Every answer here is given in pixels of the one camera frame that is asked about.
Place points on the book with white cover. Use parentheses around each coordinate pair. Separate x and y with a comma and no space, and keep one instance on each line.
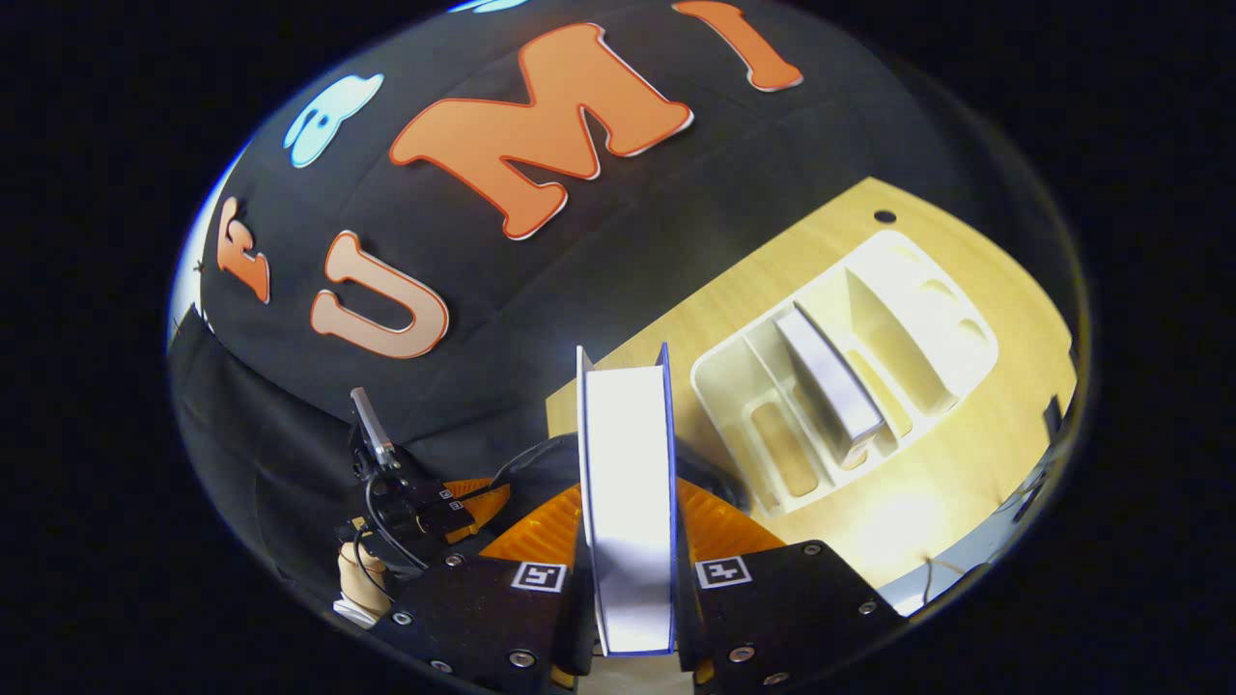
(830,381)

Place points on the book with night city cover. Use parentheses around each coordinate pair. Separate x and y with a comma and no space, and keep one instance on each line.
(628,502)

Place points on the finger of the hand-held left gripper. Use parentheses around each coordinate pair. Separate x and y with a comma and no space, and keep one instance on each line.
(478,502)

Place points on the black backdrop cloth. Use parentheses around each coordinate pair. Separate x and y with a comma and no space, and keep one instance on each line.
(676,222)

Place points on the white bookshelf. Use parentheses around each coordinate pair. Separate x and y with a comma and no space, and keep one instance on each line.
(927,347)

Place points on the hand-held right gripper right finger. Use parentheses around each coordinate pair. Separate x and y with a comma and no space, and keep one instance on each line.
(688,627)

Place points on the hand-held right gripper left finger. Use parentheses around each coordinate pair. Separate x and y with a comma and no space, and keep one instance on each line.
(568,627)

